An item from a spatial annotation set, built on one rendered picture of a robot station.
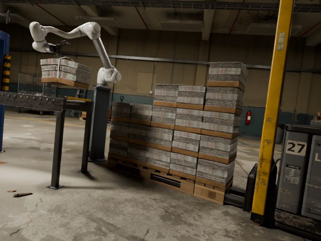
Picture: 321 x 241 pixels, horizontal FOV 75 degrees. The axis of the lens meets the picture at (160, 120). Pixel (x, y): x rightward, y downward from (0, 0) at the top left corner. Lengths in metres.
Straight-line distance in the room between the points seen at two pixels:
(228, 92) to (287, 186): 0.87
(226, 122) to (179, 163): 0.62
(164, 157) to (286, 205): 1.13
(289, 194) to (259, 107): 7.66
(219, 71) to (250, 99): 7.28
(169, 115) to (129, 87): 7.42
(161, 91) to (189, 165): 0.83
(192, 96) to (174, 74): 7.12
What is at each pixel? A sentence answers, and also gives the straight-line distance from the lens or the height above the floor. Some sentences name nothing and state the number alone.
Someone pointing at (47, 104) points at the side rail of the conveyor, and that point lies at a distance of 2.08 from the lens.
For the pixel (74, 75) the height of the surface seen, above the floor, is 1.03.
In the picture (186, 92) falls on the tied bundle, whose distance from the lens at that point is 2.12.
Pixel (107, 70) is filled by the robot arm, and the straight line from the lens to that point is 2.78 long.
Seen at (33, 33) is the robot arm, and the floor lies 1.40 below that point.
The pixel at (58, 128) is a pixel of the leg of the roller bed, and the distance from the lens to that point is 2.03.
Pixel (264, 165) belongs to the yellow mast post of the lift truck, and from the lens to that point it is 1.77.
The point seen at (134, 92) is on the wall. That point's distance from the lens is 9.42.
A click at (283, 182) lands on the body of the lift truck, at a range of 1.82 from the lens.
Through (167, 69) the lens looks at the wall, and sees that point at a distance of 9.26.
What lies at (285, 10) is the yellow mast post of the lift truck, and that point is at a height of 1.60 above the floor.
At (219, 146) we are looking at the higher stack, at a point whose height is 0.52.
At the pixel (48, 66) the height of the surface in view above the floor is 1.09.
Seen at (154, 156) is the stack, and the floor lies 0.29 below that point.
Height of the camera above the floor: 0.80
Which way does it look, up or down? 3 degrees down
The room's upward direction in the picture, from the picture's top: 6 degrees clockwise
